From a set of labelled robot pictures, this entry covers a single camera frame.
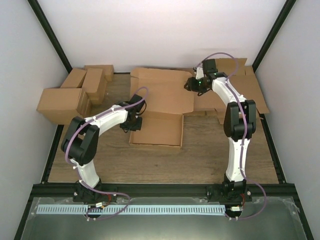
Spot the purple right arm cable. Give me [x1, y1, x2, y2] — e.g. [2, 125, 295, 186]
[196, 51, 267, 221]

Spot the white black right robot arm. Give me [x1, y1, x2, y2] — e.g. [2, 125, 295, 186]
[184, 59, 256, 202]

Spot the stack of flat cardboard blanks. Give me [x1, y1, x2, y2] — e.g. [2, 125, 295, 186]
[186, 58, 270, 125]

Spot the black left frame post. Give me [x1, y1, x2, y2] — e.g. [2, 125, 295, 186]
[27, 0, 73, 73]

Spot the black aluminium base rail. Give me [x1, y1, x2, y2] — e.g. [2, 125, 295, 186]
[72, 182, 296, 203]

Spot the large folded cardboard box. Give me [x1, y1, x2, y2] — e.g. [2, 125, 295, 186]
[36, 88, 92, 125]

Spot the light blue slotted cable duct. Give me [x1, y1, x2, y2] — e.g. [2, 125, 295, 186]
[36, 204, 226, 216]

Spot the brown cardboard box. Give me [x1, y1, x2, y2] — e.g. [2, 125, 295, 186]
[129, 67, 194, 150]

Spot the black right frame post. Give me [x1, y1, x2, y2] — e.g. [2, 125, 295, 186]
[252, 0, 296, 73]

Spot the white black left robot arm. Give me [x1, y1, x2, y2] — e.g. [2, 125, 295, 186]
[61, 94, 147, 202]

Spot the black frame post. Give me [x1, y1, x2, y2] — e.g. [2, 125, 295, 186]
[27, 0, 73, 73]
[252, 0, 296, 73]

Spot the small folded cardboard box rear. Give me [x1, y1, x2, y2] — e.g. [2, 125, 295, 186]
[84, 64, 114, 82]

